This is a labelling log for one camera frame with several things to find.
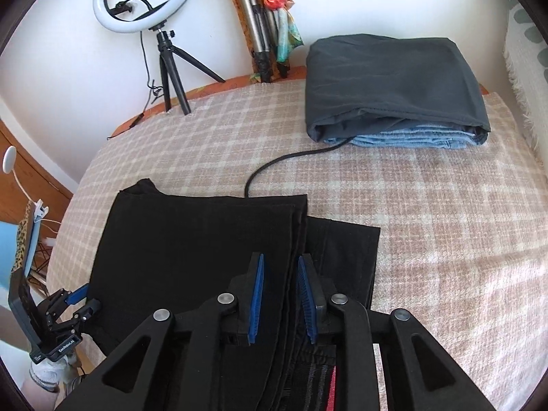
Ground blue plastic chair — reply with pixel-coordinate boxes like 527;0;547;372
0;222;18;308

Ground orange patterned scarf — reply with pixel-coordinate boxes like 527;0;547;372
222;0;305;85

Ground ring light black cable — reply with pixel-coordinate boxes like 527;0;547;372
107;29;166;141

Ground black Kappa pants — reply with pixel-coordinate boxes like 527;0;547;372
86;179;380;410

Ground black cable on bed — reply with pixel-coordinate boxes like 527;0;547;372
243;135;357;199

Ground wooden door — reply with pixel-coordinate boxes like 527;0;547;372
0;123;73;224

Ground gloved left hand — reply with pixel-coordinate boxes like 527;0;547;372
30;352;82;394

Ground folded blue jeans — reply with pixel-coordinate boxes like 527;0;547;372
348;124;488;149

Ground folded dark grey garment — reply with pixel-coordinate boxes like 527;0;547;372
305;34;490;145

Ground green striped white pillow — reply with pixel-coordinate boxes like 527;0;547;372
505;0;548;164

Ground leopard print cushion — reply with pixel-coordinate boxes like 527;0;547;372
11;200;35;272

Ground folded silver tripod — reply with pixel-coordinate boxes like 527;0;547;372
240;0;273;83

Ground black mini tripod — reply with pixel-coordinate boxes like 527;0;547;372
150;21;225;115

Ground plaid beige bed blanket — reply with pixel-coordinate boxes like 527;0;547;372
47;80;547;410

